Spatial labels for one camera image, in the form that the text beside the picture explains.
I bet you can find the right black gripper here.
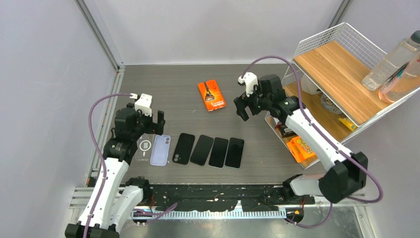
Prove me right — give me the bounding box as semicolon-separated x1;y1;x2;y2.
233;81;271;122

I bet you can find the clear phone case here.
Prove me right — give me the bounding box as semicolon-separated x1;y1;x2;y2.
134;134;155;162

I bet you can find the lilac phone case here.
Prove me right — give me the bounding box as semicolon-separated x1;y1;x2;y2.
150;135;171;166

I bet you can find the orange razor box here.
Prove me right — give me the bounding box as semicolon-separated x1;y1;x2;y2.
198;79;226;112

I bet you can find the black phone case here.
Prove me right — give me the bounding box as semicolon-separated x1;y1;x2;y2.
172;133;195;165

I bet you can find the bare black phone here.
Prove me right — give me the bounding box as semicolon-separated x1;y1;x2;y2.
190;135;214;166

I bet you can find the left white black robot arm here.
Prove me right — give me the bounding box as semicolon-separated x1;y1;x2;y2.
64;103;165;238

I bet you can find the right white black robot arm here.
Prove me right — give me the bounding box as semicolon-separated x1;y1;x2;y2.
234;72;368;204

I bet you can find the dark snack bar packet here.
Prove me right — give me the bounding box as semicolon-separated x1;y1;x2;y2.
276;125;296;138

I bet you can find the white round container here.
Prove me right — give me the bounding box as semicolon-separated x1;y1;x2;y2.
300;74;322;95

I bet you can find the orange packet under shelf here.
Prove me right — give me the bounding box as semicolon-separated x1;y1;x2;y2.
286;136;317;163

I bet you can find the yellow snack packet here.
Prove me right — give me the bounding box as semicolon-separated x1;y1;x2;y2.
338;118;358;131

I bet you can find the pink tinted bottle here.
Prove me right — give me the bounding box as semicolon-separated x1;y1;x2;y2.
378;53;420;103

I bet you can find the clear water bottle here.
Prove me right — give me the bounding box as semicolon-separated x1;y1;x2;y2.
362;30;420;91

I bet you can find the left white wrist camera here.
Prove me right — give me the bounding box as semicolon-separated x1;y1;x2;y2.
130;93;153;117

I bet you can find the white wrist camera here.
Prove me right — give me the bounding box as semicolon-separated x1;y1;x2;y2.
237;72;258;97
130;93;153;117

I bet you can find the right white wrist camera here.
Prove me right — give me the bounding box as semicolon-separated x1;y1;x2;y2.
237;72;258;97

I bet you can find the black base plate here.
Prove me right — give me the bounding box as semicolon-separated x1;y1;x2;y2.
139;184;315;212

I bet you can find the white wire wooden shelf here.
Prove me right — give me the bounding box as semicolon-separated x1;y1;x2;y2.
265;22;420;170

